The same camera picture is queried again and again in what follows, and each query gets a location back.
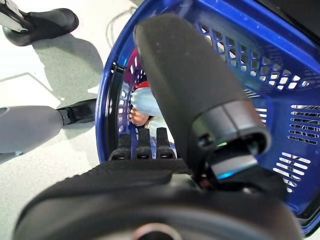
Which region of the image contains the silver robot leg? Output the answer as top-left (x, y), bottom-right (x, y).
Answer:
top-left (0, 98), bottom-right (98, 157)
top-left (0, 0), bottom-right (80, 48)

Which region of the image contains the red bell pepper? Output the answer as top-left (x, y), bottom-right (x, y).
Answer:
top-left (133, 81), bottom-right (151, 91)

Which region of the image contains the blue plastic shopping basket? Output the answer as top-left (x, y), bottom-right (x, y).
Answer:
top-left (94, 0), bottom-right (320, 238)

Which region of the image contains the silver left robot leg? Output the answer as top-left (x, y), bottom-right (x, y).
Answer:
top-left (0, 0), bottom-right (80, 48)

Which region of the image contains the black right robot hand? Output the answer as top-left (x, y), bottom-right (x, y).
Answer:
top-left (13, 13), bottom-right (302, 240)

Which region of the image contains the tan ginger root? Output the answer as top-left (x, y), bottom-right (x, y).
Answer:
top-left (129, 107), bottom-right (151, 127)

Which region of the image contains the silver right robot leg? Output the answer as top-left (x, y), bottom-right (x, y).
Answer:
top-left (0, 98), bottom-right (98, 157)

